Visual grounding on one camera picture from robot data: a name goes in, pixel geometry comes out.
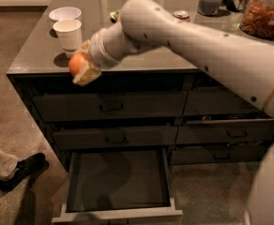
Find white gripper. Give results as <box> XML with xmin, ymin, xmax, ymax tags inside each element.
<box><xmin>72</xmin><ymin>26</ymin><xmax>123</xmax><ymax>86</ymax></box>

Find orange fruit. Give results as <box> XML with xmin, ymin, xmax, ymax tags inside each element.
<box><xmin>68</xmin><ymin>52</ymin><xmax>89</xmax><ymax>76</ymax></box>

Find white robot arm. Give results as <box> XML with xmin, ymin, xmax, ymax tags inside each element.
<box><xmin>73</xmin><ymin>0</ymin><xmax>274</xmax><ymax>225</ymax></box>

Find middle left grey drawer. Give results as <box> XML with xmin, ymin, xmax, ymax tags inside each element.
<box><xmin>52</xmin><ymin>126</ymin><xmax>177</xmax><ymax>150</ymax></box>

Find top left grey drawer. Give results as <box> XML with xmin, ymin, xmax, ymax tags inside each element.
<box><xmin>33</xmin><ymin>91</ymin><xmax>187</xmax><ymax>122</ymax></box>

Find open bottom left drawer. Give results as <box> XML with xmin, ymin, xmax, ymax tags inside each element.
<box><xmin>52</xmin><ymin>148</ymin><xmax>183</xmax><ymax>225</ymax></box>

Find middle right grey drawer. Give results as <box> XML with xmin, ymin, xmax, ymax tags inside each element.
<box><xmin>175</xmin><ymin>113</ymin><xmax>274</xmax><ymax>144</ymax></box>

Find bottom right grey drawer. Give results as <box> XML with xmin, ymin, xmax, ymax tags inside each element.
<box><xmin>169</xmin><ymin>143</ymin><xmax>267</xmax><ymax>165</ymax></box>

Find white paper cup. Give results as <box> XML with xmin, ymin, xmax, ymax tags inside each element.
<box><xmin>53</xmin><ymin>20</ymin><xmax>83</xmax><ymax>58</ymax></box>

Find green chip bag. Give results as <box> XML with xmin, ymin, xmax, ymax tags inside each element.
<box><xmin>110</xmin><ymin>9</ymin><xmax>122</xmax><ymax>23</ymax></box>

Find white paper bowl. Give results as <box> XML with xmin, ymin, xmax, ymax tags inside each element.
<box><xmin>49</xmin><ymin>7</ymin><xmax>82</xmax><ymax>22</ymax></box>

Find grey kitchen island cabinet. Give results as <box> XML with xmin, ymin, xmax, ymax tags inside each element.
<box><xmin>6</xmin><ymin>0</ymin><xmax>274</xmax><ymax>225</ymax></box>

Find red soda can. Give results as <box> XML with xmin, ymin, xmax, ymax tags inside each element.
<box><xmin>174</xmin><ymin>10</ymin><xmax>190</xmax><ymax>23</ymax></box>

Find black shoe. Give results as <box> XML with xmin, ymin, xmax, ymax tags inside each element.
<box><xmin>0</xmin><ymin>153</ymin><xmax>46</xmax><ymax>192</ymax></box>

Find clear snack jar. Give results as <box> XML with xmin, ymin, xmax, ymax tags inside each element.
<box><xmin>240</xmin><ymin>0</ymin><xmax>274</xmax><ymax>39</ymax></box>

